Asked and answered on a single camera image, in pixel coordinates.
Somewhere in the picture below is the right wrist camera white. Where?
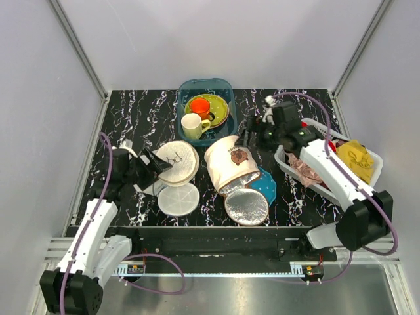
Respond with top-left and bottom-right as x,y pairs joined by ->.
262,95 -> 276,125

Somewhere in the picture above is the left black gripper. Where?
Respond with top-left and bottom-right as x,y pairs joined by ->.
123,146 -> 172,190

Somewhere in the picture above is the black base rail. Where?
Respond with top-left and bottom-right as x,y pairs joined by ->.
105,226 -> 337,274

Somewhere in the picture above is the white plastic laundry basket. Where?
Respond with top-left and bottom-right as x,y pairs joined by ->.
274,117 -> 384,207

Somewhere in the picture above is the cream yellow-handled mug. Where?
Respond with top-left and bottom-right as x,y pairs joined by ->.
181,113 -> 211,140

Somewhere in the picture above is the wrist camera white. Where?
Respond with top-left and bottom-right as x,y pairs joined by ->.
262,95 -> 276,125
119,140 -> 138,158

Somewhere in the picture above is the orange cup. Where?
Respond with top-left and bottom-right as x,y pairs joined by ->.
190,98 -> 212,120

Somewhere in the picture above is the cream capybara insulated lunch bag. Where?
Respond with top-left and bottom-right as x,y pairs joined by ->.
204,135 -> 269,226

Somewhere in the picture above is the red garment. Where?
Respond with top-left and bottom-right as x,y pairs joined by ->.
320,137 -> 345,190

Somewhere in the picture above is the pink bra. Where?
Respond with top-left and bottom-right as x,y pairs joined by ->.
285,153 -> 323,187

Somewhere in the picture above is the blue dotted plate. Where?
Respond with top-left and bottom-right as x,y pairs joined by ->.
248,167 -> 277,205

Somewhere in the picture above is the beige mesh bra laundry bag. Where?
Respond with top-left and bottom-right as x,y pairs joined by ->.
156,140 -> 200,187

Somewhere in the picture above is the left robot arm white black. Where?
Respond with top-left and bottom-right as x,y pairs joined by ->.
39,146 -> 172,314

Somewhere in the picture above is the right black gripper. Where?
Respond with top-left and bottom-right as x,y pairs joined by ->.
234,115 -> 285,154

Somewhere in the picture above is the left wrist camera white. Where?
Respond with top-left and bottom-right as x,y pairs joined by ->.
119,140 -> 138,158

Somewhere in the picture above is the yellow garment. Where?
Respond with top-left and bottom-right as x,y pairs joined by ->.
336,140 -> 374,184

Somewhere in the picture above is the teal transparent plastic bin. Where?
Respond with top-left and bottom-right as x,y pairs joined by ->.
177,78 -> 238,147

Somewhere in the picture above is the white open mesh laundry bag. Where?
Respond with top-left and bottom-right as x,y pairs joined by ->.
133,180 -> 200,217

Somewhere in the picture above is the green dotted plate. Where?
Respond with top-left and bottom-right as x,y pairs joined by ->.
184,94 -> 230,129

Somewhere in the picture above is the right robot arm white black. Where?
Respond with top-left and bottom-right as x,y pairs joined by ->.
236,102 -> 393,260

